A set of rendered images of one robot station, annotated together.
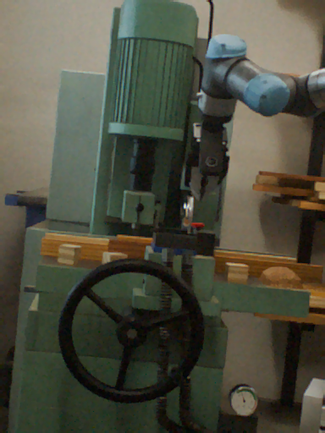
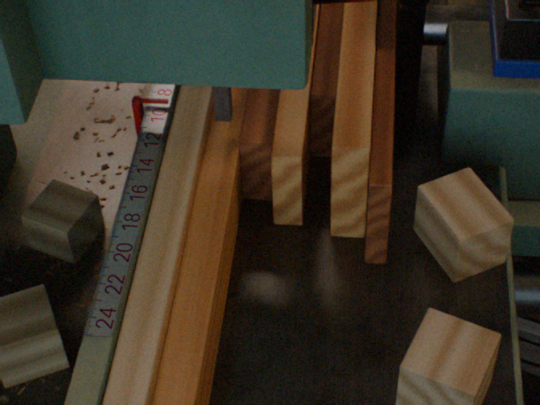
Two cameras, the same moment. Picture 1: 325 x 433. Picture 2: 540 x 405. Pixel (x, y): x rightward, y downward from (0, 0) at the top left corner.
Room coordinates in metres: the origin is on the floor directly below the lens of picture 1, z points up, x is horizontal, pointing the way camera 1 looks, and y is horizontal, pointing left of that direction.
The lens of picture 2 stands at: (1.94, 0.47, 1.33)
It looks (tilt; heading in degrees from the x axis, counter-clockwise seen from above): 47 degrees down; 281
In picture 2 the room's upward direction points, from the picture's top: 3 degrees counter-clockwise
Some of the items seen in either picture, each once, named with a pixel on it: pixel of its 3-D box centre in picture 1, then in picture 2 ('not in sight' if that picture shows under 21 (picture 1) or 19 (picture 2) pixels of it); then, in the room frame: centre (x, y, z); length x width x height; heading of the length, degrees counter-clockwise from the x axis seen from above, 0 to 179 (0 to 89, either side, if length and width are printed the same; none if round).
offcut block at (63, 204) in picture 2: not in sight; (63, 221); (2.18, 0.03, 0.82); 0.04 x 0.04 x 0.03; 73
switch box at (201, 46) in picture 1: (201, 70); not in sight; (2.38, -0.07, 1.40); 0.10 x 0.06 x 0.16; 4
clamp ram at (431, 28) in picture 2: not in sight; (456, 26); (1.92, -0.05, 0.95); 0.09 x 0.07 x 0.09; 94
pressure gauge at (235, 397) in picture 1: (242, 402); not in sight; (1.86, -0.22, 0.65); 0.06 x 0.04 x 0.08; 94
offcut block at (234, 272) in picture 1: (235, 273); not in sight; (1.93, -0.18, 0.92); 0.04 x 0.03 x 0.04; 100
